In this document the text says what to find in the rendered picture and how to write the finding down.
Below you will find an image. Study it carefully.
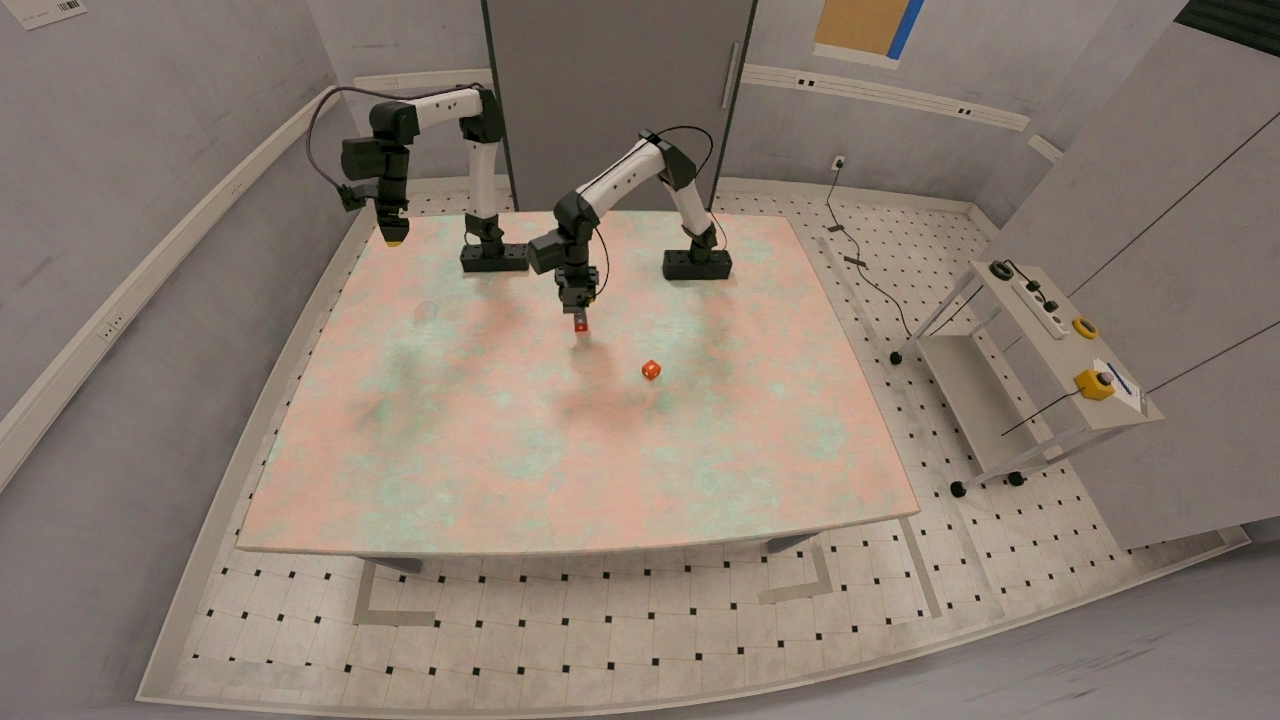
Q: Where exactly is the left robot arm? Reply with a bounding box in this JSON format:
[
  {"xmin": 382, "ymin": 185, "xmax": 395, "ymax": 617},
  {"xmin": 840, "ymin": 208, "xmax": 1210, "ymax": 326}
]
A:
[{"xmin": 527, "ymin": 129, "xmax": 733, "ymax": 314}]

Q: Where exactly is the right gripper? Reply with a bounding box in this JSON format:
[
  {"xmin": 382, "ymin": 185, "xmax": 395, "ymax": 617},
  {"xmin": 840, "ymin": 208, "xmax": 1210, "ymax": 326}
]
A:
[{"xmin": 372, "ymin": 174, "xmax": 410, "ymax": 247}]

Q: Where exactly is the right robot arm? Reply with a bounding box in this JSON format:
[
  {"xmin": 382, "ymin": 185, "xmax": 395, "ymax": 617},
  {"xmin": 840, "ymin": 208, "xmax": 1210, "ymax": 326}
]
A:
[{"xmin": 340, "ymin": 87, "xmax": 529, "ymax": 263}]

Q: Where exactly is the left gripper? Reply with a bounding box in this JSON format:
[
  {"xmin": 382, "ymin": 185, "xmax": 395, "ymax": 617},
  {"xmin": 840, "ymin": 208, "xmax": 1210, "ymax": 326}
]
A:
[{"xmin": 554, "ymin": 258, "xmax": 599, "ymax": 302}]

